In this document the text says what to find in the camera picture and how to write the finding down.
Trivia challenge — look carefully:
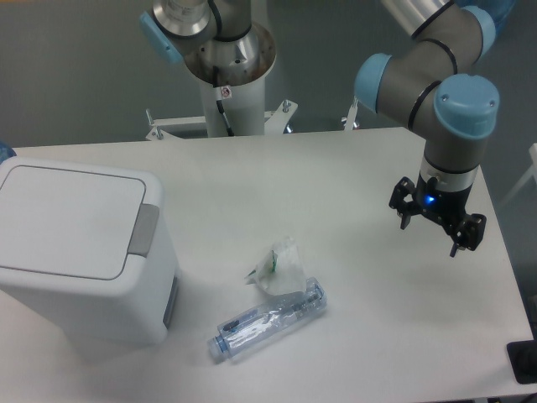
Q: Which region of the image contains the white trash can lid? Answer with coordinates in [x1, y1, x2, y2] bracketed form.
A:
[1, 160, 163, 280]

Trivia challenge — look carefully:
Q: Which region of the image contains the black device at table edge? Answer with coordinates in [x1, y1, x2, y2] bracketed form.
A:
[507, 340, 536, 385]

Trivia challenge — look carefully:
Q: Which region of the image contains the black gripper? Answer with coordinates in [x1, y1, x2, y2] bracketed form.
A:
[388, 170, 487, 257]

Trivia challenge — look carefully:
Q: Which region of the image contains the blue object at left edge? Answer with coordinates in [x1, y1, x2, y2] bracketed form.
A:
[0, 141, 17, 164]

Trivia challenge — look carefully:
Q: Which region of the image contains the black cable on pedestal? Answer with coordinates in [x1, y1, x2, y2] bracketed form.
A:
[211, 65, 234, 138]

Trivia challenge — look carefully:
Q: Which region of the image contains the white frame at right edge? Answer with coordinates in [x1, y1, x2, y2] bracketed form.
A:
[499, 143, 536, 209]

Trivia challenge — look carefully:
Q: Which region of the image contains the crumpled clear plastic wrapper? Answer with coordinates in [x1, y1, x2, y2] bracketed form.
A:
[244, 237, 307, 296]

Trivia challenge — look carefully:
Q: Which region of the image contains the crushed clear plastic bottle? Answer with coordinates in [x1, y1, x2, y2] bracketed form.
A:
[207, 277, 327, 363]

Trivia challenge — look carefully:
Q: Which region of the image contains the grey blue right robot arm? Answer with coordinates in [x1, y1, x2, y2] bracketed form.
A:
[354, 1, 500, 230]

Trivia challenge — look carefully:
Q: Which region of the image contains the white plastic trash can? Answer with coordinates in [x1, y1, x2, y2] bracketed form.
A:
[1, 156, 180, 344]

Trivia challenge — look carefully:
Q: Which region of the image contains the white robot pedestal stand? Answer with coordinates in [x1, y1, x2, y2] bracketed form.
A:
[144, 24, 362, 142]

